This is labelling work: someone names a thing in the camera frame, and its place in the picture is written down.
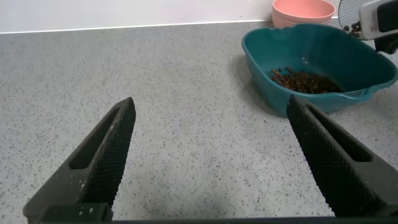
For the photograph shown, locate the teal plastic basin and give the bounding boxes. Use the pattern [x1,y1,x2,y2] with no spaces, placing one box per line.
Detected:
[241,24,398,116]

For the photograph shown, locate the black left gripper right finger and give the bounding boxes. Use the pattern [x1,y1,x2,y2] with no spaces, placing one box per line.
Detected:
[286,95,398,218]

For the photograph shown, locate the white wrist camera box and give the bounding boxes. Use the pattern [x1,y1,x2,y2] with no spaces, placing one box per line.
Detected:
[359,0,398,41]

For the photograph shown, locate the pink plastic bowl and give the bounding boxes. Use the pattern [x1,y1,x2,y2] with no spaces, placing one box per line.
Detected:
[272,0,336,29]

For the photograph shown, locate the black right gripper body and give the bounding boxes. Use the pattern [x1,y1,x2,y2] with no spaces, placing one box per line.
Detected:
[374,37,398,55]

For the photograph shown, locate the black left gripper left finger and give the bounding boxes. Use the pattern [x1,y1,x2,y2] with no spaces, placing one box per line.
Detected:
[23,96,137,216]

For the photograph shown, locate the transparent blue ribbed cup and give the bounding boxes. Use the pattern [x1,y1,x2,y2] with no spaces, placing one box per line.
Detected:
[338,0,371,39]

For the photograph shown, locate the brown pellets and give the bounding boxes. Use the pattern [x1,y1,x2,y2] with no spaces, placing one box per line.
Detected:
[269,21,362,95]

